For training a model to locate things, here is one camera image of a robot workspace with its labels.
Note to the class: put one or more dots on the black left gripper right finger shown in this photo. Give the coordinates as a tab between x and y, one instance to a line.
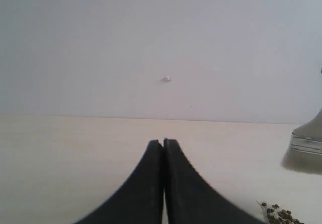
189	198

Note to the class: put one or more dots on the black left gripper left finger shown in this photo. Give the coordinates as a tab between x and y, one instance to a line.
140	198

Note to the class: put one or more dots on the white wooden paint brush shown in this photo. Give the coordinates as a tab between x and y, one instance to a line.
304	150

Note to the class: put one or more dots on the rice and red beans pile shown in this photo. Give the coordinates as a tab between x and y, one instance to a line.
274	214

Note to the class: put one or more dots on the small white wall hook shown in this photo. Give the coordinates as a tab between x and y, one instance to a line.
166	79

